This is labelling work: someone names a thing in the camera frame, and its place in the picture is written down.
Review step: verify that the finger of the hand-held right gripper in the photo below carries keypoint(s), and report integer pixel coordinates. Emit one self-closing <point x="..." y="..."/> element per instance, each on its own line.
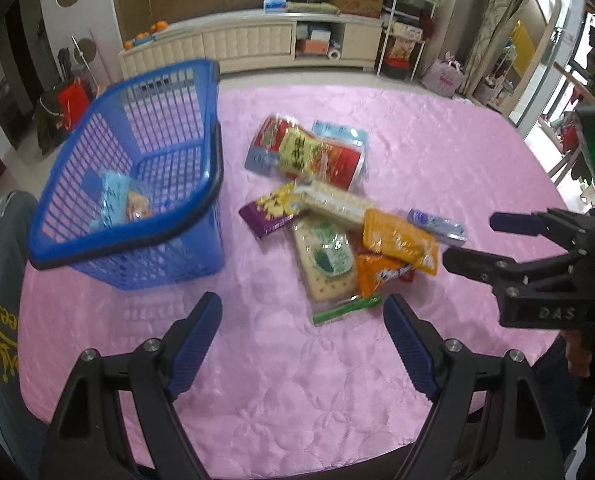
<point x="512" y="223"/>
<point x="472" y="262"/>

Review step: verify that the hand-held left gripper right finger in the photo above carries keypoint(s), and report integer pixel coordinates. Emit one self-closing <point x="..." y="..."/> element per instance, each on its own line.
<point x="407" y="345"/>

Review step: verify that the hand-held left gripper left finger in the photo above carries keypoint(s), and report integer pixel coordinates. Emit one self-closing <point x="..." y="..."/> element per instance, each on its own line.
<point x="197" y="345"/>

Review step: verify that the small purple-blue packet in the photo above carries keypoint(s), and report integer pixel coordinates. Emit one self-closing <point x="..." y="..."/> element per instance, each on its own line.
<point x="437" y="225"/>

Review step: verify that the green strip packet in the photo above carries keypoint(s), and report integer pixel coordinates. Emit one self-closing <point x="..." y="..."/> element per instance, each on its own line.
<point x="345" y="309"/>

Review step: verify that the orange snack packet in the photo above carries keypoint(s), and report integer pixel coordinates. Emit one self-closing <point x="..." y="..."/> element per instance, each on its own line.
<point x="380" y="275"/>

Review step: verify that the orange-yellow snack packet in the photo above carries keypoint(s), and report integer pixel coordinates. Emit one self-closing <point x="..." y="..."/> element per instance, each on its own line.
<point x="400" y="240"/>

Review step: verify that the clear cracker packet green label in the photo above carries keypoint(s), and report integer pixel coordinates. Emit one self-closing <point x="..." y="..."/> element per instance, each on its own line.
<point x="325" y="257"/>

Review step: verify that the purple and yellow chips packet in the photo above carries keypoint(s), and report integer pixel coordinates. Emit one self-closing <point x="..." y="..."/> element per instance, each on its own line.
<point x="267" y="212"/>

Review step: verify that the cream wafer packet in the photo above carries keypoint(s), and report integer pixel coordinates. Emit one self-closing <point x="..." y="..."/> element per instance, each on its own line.
<point x="335" y="202"/>

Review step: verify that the light blue cartoon snack packet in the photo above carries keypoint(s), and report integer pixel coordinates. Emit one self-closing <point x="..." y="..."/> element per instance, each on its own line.
<point x="342" y="132"/>
<point x="114" y="195"/>

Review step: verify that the yellow-green snack packet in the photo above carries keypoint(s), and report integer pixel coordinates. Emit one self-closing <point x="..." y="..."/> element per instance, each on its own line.
<point x="300" y="152"/>

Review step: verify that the silver red green snack packet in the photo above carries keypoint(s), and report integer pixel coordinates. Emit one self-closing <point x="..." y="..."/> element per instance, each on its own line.
<point x="265" y="145"/>

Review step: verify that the blue plastic basket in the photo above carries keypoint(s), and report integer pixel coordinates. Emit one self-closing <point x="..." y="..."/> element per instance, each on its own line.
<point x="142" y="125"/>

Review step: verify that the person's right hand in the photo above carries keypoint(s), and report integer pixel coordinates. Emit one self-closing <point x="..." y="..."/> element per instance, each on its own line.
<point x="582" y="355"/>

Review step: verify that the pink quilted blanket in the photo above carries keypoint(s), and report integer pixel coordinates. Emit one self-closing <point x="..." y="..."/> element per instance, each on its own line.
<point x="302" y="390"/>

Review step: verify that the pink bag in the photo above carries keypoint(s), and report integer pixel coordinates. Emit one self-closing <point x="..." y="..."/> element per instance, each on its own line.
<point x="443" y="77"/>

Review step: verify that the grey chair cover yellow print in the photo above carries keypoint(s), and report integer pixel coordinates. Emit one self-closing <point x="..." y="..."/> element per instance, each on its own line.
<point x="2" y="310"/>

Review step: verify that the patterned curtain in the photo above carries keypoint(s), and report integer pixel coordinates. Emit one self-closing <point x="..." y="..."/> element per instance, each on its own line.
<point x="497" y="20"/>

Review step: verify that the white metal rack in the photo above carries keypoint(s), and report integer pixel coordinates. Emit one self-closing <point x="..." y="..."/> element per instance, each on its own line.
<point x="407" y="25"/>

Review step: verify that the white paper roll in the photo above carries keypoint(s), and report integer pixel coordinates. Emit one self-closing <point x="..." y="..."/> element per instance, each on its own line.
<point x="333" y="54"/>

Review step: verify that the black bag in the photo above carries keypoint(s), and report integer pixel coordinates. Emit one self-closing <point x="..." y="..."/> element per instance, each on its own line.
<point x="49" y="120"/>

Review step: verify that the red bag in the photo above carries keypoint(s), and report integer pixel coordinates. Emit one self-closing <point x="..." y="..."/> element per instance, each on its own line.
<point x="74" y="105"/>

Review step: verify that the brown cardboard box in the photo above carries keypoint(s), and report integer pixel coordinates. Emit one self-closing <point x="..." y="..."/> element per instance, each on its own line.
<point x="357" y="1"/>

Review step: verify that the green folded cloth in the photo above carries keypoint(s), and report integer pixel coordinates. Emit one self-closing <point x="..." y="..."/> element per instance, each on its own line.
<point x="312" y="7"/>

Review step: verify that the cream padded cabinet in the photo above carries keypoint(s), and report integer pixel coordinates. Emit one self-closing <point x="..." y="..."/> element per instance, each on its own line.
<point x="247" y="42"/>

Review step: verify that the pole with round disc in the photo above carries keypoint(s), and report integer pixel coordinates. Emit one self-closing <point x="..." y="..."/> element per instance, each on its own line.
<point x="84" y="55"/>

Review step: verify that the blue tissue box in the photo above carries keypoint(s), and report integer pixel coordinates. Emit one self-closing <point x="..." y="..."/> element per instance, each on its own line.
<point x="275" y="2"/>

